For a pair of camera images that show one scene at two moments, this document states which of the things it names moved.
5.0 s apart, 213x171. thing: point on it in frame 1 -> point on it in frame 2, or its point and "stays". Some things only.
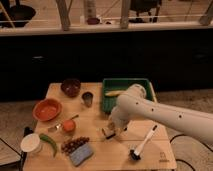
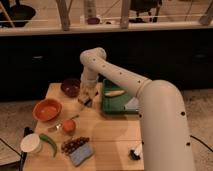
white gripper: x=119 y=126 -> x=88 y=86
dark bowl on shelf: x=93 y=21 stays
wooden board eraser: x=108 y=133 -> x=85 y=100
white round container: x=30 y=142 stays
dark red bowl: x=71 y=87 stays
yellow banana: x=114 y=93 stays
